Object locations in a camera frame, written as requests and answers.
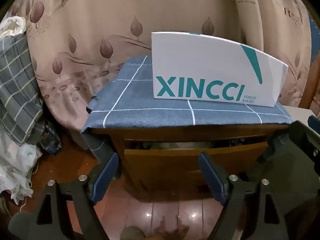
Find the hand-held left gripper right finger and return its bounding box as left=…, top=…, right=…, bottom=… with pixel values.
left=198, top=151, right=288, bottom=240

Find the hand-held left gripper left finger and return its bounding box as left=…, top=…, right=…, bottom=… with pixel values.
left=30, top=152, right=120, bottom=240

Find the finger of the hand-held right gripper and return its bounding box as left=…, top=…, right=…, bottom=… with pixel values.
left=308, top=116, right=320, bottom=130
left=265, top=120, right=320, bottom=180

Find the white desk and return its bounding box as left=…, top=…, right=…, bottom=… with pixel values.
left=285, top=105, right=320, bottom=140

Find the wooden nightstand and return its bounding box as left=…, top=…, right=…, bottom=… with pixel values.
left=91, top=124, right=290, bottom=200

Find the blue packet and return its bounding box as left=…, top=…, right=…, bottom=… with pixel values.
left=37, top=122, right=62, bottom=155

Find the blue checked cloth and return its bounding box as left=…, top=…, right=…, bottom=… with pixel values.
left=80, top=55, right=294, bottom=155

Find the white crumpled plastic bag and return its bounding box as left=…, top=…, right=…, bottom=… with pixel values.
left=0, top=130, right=43, bottom=205

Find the white shoe box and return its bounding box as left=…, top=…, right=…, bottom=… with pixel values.
left=151, top=32, right=289, bottom=107

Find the grey plaid cloth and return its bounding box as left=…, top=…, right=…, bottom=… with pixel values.
left=0, top=34, right=44, bottom=145

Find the beige leaf-print bed sheet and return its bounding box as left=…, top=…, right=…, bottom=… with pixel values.
left=10, top=0, right=320, bottom=130

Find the wooden bed frame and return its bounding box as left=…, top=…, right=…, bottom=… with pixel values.
left=299, top=52, right=320, bottom=118

